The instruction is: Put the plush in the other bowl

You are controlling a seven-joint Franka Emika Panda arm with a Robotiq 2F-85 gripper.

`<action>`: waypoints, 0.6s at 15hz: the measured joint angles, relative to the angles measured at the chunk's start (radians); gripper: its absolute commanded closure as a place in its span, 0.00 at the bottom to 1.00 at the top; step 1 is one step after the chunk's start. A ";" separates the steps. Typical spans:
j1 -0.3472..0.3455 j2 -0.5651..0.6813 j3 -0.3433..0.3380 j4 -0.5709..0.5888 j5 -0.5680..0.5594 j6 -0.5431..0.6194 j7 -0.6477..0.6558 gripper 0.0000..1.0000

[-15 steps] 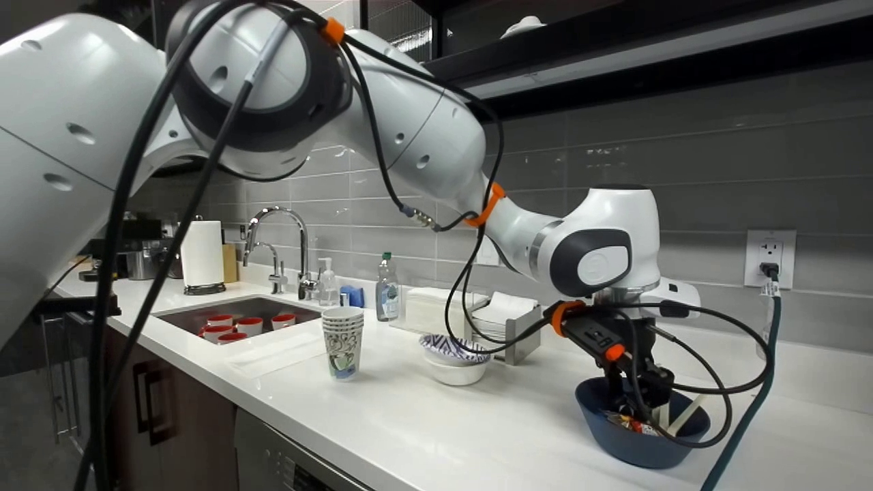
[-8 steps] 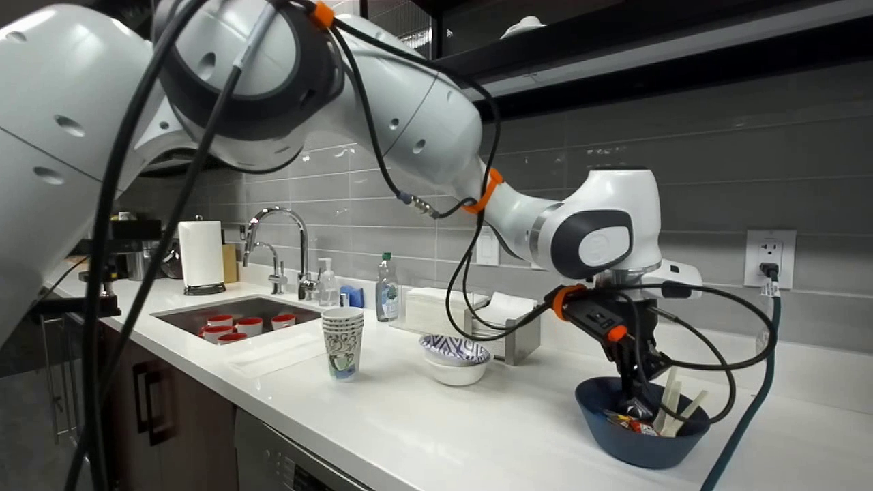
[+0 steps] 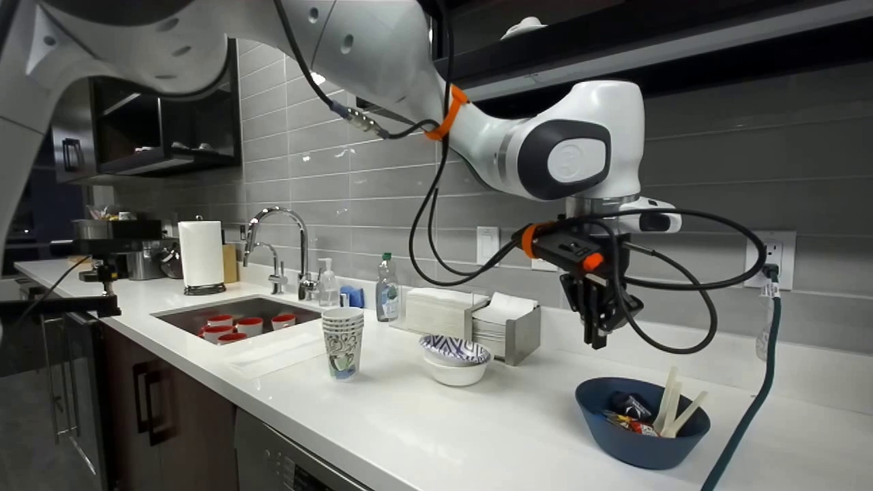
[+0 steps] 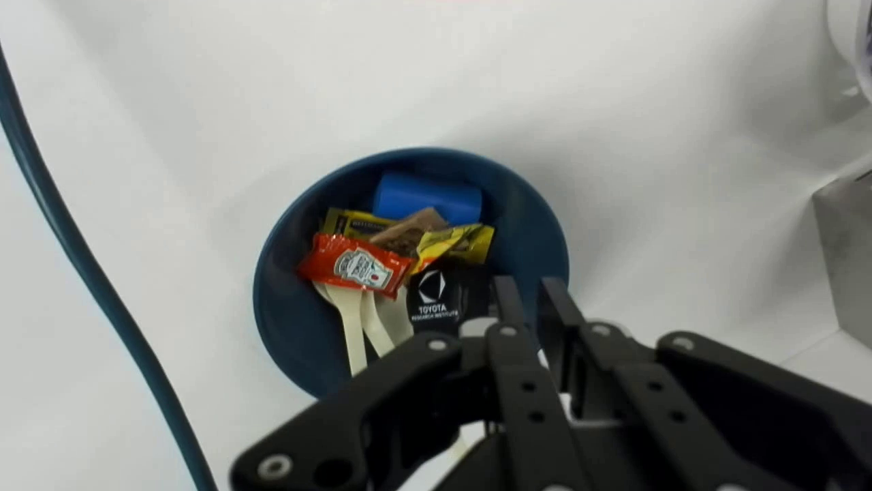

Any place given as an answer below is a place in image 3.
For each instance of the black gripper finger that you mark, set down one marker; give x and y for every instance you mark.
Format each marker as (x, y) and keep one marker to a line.
(596, 322)
(626, 309)

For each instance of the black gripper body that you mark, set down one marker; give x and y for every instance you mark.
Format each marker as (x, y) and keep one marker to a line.
(590, 267)

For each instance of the black and red plush toy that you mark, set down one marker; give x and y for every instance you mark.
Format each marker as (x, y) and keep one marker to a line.
(628, 412)

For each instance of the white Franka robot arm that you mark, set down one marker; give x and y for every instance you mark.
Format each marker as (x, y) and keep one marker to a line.
(384, 54)

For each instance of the dark blue bowl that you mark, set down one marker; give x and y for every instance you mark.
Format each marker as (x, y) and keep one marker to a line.
(636, 450)

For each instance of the white paper bowl blue pattern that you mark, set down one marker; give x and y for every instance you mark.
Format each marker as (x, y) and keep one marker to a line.
(455, 360)

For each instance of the metal napkin holder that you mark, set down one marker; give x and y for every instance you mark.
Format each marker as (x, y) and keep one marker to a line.
(519, 334)

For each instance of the white stick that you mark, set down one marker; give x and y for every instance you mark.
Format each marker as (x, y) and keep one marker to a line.
(688, 416)
(670, 395)

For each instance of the clear dish soap bottle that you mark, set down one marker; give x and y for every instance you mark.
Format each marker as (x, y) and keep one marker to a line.
(388, 296)

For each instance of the blue sponge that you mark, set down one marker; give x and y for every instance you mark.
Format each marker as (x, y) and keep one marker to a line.
(354, 296)

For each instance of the white object in cabinet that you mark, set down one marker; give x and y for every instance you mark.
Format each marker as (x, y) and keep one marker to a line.
(524, 24)

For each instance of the patterned paper cup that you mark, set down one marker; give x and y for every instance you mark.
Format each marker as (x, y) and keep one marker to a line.
(341, 341)

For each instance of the clear pump soap bottle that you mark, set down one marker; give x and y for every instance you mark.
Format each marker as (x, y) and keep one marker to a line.
(329, 289)

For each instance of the black upper cabinet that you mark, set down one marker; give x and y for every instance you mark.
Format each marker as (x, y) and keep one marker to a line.
(727, 37)

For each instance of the chrome faucet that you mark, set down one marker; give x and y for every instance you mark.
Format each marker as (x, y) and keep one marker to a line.
(302, 253)

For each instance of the red plastic cup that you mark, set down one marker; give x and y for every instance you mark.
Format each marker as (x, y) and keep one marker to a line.
(250, 322)
(220, 320)
(231, 337)
(285, 320)

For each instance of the grey dishwasher front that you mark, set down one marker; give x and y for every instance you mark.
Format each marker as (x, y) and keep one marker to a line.
(273, 465)

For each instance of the wooden block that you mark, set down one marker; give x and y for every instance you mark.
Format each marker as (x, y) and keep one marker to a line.
(231, 263)

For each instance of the white paper towel roll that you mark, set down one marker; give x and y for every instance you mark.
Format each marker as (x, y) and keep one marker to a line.
(199, 253)

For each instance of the steel kitchen sink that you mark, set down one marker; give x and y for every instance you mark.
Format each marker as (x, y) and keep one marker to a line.
(182, 315)

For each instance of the brown lower cabinet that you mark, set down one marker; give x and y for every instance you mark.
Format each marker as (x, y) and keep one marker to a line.
(182, 436)

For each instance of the metal pot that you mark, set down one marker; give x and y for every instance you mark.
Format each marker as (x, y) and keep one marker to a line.
(90, 226)

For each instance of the black oven range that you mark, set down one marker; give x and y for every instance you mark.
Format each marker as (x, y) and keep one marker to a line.
(45, 399)

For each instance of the white wall switch plate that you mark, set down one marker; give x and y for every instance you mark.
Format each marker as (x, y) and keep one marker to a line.
(487, 242)

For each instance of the white wall outlet with plug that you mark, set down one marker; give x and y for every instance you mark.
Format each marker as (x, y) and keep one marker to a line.
(774, 248)

